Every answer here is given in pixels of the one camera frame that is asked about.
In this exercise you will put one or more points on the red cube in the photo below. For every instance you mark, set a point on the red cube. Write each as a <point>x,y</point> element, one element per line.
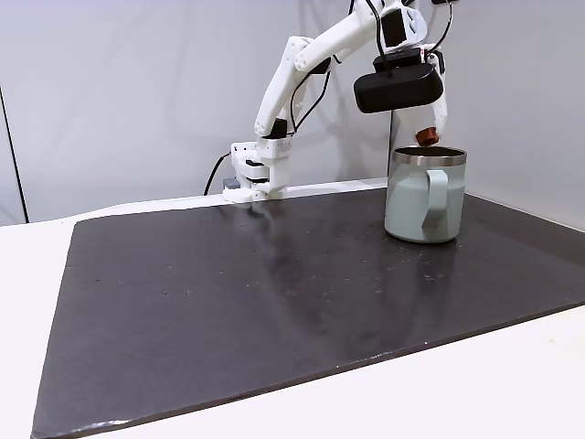
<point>428,136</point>

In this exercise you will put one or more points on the pale green steel-rimmed mug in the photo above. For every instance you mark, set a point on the pale green steel-rimmed mug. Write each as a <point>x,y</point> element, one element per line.
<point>420,201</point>

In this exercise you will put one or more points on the blue-grey table clamp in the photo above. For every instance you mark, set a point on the blue-grey table clamp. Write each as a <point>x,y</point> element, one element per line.
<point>230,184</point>

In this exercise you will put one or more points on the dark grey table mat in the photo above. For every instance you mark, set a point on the dark grey table mat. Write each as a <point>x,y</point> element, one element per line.
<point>274,297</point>

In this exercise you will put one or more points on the black oval camera box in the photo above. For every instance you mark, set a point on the black oval camera box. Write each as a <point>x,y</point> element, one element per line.
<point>397,89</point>

